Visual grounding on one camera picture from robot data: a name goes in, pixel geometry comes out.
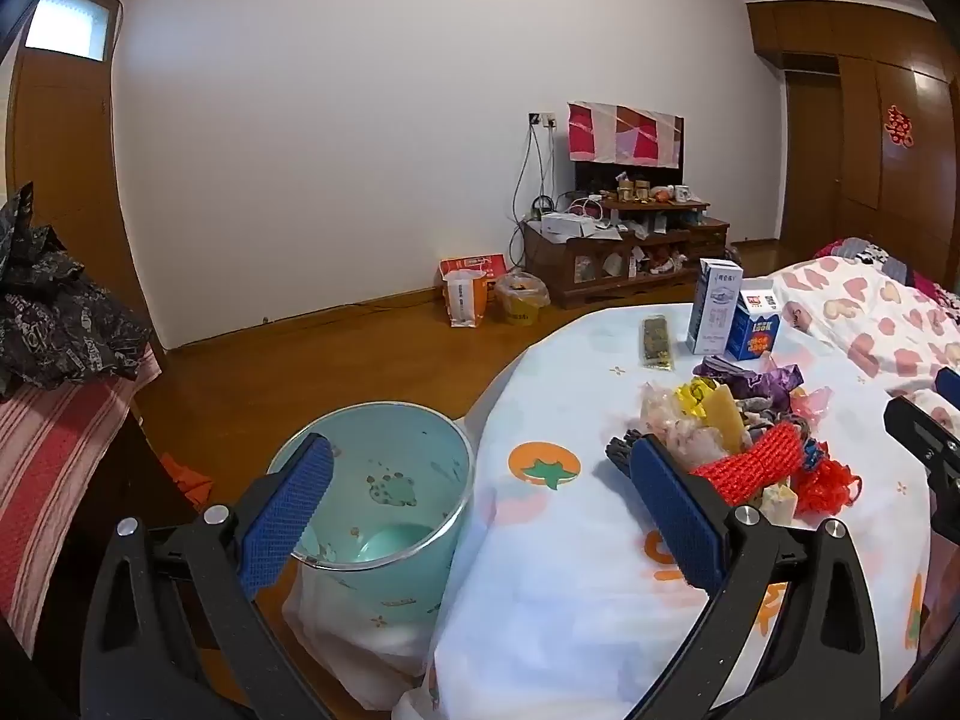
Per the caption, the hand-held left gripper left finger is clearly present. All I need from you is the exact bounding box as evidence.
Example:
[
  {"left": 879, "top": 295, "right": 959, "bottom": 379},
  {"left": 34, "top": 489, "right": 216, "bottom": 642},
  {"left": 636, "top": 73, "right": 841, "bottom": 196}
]
[{"left": 79, "top": 433, "right": 335, "bottom": 720}]

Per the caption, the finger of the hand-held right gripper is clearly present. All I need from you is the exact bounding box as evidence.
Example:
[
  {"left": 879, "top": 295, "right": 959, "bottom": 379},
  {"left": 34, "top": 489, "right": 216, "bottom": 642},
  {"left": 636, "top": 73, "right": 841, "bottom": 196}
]
[
  {"left": 930, "top": 366, "right": 960, "bottom": 434},
  {"left": 883, "top": 394, "right": 960, "bottom": 481}
]

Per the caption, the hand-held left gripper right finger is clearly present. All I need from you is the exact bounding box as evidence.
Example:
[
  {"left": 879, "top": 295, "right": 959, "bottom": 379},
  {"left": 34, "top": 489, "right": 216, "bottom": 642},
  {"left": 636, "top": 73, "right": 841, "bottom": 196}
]
[{"left": 626, "top": 433, "right": 882, "bottom": 720}]

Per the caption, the dark grey wrapper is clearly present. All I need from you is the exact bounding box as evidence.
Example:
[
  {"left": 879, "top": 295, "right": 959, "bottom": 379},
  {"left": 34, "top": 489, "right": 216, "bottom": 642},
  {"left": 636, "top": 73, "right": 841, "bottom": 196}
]
[{"left": 604, "top": 431, "right": 647, "bottom": 479}]

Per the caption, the clear plastic wrapper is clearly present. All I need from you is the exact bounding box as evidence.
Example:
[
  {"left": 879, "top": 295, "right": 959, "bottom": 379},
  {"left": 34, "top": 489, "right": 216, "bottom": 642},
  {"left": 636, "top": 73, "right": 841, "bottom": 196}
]
[{"left": 639, "top": 382, "right": 732, "bottom": 470}]

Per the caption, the small cream packet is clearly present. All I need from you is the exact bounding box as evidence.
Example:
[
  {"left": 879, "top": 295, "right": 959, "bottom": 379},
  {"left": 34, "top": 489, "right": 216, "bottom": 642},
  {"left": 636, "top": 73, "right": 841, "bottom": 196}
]
[{"left": 757, "top": 484, "right": 797, "bottom": 526}]

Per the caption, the pink plastic wrapper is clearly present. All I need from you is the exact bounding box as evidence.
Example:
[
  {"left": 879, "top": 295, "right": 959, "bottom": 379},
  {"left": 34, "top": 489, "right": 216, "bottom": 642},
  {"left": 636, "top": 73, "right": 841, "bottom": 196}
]
[{"left": 791, "top": 386, "right": 835, "bottom": 428}]

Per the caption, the tan packet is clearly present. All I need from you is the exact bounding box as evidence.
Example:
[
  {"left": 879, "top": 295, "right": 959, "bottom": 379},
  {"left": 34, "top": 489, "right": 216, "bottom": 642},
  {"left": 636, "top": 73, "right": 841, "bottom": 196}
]
[{"left": 701, "top": 382, "right": 751, "bottom": 458}]

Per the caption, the yellow wrapper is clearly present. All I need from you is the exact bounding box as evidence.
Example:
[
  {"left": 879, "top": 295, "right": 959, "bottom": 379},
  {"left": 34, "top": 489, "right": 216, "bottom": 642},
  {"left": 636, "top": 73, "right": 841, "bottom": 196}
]
[{"left": 671, "top": 379, "right": 713, "bottom": 421}]

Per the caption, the dark patterned wrapper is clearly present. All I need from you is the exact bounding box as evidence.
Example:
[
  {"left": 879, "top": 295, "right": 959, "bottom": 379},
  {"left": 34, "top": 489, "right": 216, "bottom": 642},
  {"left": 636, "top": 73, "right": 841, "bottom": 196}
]
[{"left": 739, "top": 399, "right": 796, "bottom": 436}]

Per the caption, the light teal bin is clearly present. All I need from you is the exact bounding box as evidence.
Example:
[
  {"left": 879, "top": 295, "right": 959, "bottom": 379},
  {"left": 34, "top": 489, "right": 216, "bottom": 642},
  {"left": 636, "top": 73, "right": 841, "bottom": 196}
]
[{"left": 266, "top": 403, "right": 476, "bottom": 627}]

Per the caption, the heart print blanket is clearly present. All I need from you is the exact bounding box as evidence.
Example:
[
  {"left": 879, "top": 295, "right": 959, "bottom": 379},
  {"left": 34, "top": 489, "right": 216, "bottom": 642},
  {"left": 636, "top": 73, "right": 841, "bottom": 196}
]
[{"left": 765, "top": 255, "right": 960, "bottom": 398}]

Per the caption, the orange cloth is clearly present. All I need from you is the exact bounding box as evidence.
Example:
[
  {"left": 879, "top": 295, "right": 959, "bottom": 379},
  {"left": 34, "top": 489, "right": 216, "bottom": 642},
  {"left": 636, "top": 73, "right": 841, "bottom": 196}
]
[{"left": 161, "top": 452, "right": 215, "bottom": 507}]

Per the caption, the white printed tablecloth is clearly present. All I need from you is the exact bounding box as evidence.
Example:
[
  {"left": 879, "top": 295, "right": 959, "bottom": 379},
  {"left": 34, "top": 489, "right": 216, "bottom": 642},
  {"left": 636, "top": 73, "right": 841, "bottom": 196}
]
[{"left": 283, "top": 302, "right": 946, "bottom": 720}]

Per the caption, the dark snack bar packet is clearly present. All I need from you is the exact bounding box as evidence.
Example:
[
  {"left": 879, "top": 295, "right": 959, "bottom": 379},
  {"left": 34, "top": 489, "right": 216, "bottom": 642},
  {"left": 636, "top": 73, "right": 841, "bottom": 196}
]
[{"left": 640, "top": 316, "right": 674, "bottom": 371}]

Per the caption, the small blue drink carton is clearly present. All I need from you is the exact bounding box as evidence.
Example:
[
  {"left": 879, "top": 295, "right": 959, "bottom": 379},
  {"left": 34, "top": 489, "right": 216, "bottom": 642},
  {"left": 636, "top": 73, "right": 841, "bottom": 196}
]
[{"left": 725, "top": 279, "right": 781, "bottom": 361}]

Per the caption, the tall white milk carton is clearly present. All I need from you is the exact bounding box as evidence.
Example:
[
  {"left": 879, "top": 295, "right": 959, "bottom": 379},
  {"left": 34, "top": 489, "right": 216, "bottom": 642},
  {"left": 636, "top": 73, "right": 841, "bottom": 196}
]
[{"left": 686, "top": 258, "right": 745, "bottom": 356}]

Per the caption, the red striped cloth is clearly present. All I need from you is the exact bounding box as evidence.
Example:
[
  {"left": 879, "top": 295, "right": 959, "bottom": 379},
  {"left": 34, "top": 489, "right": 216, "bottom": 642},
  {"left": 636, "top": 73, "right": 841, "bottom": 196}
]
[{"left": 0, "top": 349, "right": 162, "bottom": 653}]

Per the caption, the red paper decoration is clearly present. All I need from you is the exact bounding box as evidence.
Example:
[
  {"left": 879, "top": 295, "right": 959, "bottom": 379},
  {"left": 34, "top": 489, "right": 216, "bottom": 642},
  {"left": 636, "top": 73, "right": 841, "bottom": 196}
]
[{"left": 883, "top": 105, "right": 916, "bottom": 151}]

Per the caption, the yellow bucket with plastic bag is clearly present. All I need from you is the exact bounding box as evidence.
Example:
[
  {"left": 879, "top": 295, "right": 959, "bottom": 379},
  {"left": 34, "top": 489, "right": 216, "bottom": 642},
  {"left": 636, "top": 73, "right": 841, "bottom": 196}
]
[{"left": 493, "top": 271, "right": 551, "bottom": 326}]

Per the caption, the wooden wardrobe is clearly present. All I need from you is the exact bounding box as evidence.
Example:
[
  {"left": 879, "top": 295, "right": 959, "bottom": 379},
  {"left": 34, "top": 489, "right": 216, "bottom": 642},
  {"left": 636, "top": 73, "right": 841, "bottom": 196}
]
[{"left": 746, "top": 4, "right": 960, "bottom": 293}]

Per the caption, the white and orange paper bag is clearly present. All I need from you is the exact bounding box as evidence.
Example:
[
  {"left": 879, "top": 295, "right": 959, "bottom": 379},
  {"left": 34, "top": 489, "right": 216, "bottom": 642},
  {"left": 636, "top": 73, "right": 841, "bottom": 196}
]
[{"left": 444, "top": 270, "right": 481, "bottom": 329}]

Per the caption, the wooden television cabinet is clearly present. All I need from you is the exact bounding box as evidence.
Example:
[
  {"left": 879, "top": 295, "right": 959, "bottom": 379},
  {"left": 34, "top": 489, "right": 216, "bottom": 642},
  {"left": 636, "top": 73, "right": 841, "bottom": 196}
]
[{"left": 523, "top": 199, "right": 731, "bottom": 310}]

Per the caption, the black patterned jacket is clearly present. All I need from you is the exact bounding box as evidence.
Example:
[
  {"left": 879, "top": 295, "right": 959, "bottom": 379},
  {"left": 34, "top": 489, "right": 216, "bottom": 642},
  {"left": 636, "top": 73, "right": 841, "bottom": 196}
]
[{"left": 0, "top": 181, "right": 155, "bottom": 398}]

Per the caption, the white flat box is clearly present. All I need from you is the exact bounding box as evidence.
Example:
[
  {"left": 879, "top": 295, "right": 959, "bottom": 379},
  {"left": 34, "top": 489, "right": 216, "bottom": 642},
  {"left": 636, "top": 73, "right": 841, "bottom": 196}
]
[{"left": 540, "top": 211, "right": 601, "bottom": 239}]

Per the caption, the black television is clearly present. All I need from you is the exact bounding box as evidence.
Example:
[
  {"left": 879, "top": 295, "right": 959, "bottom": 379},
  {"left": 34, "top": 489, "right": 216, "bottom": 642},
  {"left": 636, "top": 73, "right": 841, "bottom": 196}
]
[{"left": 574, "top": 161, "right": 685, "bottom": 196}]

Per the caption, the wooden door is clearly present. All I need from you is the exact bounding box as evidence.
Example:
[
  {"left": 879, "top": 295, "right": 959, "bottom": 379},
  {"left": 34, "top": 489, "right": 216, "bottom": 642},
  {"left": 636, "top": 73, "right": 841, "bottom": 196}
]
[{"left": 6, "top": 45, "right": 162, "bottom": 350}]

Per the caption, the frosted transom window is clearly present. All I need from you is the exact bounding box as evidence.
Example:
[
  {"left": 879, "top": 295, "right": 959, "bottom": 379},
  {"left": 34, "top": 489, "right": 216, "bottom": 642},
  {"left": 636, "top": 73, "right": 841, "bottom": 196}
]
[{"left": 25, "top": 0, "right": 121, "bottom": 61}]

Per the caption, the grey power cable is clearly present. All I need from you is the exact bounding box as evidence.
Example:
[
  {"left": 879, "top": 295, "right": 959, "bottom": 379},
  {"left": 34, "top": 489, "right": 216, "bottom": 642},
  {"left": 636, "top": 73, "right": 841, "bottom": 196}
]
[{"left": 511, "top": 124, "right": 556, "bottom": 271}]

